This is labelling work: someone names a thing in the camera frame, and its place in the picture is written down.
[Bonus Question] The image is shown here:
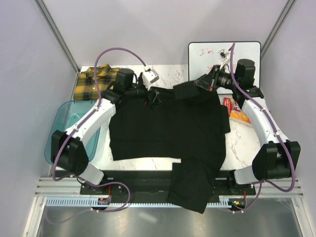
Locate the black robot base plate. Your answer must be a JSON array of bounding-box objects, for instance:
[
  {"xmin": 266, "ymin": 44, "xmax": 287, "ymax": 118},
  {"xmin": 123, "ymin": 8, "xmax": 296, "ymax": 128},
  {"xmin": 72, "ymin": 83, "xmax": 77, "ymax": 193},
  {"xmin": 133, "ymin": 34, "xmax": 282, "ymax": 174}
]
[{"xmin": 79, "ymin": 170, "xmax": 256, "ymax": 204}]

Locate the white slotted cable duct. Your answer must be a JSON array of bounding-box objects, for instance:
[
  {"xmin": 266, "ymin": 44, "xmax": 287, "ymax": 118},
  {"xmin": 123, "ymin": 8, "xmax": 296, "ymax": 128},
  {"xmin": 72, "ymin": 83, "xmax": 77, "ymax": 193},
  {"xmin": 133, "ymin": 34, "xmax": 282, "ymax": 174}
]
[{"xmin": 45, "ymin": 197, "xmax": 232, "ymax": 208}]

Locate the aluminium frame rail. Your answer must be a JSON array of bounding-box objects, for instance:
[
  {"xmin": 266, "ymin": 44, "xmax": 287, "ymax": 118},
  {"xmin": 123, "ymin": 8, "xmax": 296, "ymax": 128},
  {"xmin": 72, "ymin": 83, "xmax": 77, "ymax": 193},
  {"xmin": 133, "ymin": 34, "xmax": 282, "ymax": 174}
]
[{"xmin": 35, "ymin": 177, "xmax": 304, "ymax": 198}]

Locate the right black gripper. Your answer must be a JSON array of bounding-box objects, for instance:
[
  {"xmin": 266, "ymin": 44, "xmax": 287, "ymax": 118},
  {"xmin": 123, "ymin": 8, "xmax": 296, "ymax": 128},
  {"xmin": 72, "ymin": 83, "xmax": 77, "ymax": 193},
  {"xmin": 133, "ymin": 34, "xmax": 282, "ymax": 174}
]
[{"xmin": 195, "ymin": 65, "xmax": 240, "ymax": 91}]

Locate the left aluminium corner post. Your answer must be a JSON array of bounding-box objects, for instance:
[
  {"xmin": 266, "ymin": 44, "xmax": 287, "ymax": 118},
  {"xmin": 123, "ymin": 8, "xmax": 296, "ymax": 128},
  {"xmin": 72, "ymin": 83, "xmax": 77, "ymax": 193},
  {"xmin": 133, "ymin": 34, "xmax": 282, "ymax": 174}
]
[{"xmin": 34, "ymin": 0, "xmax": 79, "ymax": 74}]

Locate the teal transparent plastic bin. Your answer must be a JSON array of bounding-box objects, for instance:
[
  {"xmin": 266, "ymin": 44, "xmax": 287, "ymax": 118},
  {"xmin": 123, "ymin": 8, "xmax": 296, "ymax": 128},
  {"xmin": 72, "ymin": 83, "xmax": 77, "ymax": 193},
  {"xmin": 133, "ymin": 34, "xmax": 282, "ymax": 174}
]
[{"xmin": 44, "ymin": 100, "xmax": 100, "ymax": 165}]

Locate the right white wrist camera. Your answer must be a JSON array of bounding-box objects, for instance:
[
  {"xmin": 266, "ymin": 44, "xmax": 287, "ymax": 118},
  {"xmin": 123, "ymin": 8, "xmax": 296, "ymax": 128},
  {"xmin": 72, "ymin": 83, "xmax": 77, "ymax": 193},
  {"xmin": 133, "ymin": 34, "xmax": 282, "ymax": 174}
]
[{"xmin": 218, "ymin": 48, "xmax": 232, "ymax": 72}]

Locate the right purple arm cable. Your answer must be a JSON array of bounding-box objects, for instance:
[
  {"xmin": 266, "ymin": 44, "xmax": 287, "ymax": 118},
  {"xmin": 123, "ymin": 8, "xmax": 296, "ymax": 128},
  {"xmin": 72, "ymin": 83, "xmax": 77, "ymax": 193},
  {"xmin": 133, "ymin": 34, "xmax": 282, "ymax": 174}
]
[{"xmin": 227, "ymin": 43, "xmax": 297, "ymax": 192}]

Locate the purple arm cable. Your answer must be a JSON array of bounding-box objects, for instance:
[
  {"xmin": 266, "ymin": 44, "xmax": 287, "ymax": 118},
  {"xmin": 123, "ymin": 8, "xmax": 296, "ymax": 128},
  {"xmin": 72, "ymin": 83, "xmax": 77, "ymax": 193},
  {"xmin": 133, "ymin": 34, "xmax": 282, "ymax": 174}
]
[
  {"xmin": 227, "ymin": 43, "xmax": 297, "ymax": 192},
  {"xmin": 50, "ymin": 47, "xmax": 149, "ymax": 182}
]

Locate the white dry-erase board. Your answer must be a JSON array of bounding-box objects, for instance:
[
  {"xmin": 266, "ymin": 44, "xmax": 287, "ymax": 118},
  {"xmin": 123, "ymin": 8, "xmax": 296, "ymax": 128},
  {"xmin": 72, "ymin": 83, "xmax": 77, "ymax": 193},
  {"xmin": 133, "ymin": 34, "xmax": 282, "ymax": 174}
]
[{"xmin": 188, "ymin": 41, "xmax": 261, "ymax": 87}]

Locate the aluminium corner post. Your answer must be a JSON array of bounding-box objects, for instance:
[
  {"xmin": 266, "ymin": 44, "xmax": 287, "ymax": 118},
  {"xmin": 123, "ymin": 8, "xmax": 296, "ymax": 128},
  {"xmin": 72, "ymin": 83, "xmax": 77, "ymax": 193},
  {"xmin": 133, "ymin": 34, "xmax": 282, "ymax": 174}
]
[
  {"xmin": 261, "ymin": 0, "xmax": 297, "ymax": 59},
  {"xmin": 34, "ymin": 0, "xmax": 79, "ymax": 74}
]

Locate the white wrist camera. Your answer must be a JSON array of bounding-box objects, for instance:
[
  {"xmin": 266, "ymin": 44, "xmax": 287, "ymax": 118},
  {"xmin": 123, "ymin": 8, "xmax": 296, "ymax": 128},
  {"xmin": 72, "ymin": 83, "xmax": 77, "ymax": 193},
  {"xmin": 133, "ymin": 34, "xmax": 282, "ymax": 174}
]
[
  {"xmin": 218, "ymin": 48, "xmax": 232, "ymax": 72},
  {"xmin": 141, "ymin": 69, "xmax": 159, "ymax": 90}
]

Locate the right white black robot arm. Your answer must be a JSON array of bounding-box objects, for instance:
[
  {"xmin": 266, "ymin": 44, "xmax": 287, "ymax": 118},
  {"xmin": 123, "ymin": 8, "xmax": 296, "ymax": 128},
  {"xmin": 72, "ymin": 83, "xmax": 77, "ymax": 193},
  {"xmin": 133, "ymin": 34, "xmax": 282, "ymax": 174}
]
[{"xmin": 194, "ymin": 59, "xmax": 301, "ymax": 195}]

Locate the yellow plaid folded shirt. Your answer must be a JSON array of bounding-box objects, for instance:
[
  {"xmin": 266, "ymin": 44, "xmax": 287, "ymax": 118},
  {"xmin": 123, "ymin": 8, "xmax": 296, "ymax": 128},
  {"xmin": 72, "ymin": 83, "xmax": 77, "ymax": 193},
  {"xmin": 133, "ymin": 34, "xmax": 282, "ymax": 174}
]
[{"xmin": 73, "ymin": 64, "xmax": 119, "ymax": 101}]

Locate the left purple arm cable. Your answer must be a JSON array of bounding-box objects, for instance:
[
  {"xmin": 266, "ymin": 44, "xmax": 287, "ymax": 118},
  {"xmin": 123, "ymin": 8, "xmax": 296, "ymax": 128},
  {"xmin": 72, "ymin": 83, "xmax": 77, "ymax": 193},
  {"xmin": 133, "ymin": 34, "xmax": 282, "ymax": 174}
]
[{"xmin": 50, "ymin": 47, "xmax": 149, "ymax": 182}]

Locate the black long sleeve shirt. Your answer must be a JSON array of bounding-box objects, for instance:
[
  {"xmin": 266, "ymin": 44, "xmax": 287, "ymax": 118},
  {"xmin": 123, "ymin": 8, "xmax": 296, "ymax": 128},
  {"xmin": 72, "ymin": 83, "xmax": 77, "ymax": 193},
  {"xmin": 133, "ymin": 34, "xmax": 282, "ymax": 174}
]
[{"xmin": 109, "ymin": 82, "xmax": 230, "ymax": 213}]

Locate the right aluminium corner post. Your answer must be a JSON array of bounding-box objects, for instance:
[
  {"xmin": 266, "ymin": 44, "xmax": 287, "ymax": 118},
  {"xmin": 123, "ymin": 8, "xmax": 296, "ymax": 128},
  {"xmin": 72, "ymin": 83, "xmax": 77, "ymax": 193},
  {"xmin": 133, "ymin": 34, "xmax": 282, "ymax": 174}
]
[{"xmin": 261, "ymin": 0, "xmax": 297, "ymax": 59}]

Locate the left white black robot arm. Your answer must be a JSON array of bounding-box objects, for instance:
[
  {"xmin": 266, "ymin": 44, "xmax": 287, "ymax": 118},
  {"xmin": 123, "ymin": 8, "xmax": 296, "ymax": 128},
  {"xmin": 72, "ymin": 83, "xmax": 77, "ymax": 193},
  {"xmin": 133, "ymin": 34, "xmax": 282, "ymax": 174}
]
[{"xmin": 51, "ymin": 68, "xmax": 161, "ymax": 194}]

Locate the Roald Dahl paperback book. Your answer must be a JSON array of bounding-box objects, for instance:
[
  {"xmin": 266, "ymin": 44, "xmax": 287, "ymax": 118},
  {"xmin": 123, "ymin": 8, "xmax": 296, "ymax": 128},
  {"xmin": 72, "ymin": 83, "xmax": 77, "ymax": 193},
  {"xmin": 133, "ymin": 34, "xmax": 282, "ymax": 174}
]
[{"xmin": 223, "ymin": 97, "xmax": 252, "ymax": 127}]

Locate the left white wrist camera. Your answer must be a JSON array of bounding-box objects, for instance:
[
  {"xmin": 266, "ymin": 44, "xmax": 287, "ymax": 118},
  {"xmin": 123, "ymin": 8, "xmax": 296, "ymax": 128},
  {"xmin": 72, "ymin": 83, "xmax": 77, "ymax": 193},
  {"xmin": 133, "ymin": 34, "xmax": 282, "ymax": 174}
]
[{"xmin": 141, "ymin": 69, "xmax": 159, "ymax": 90}]

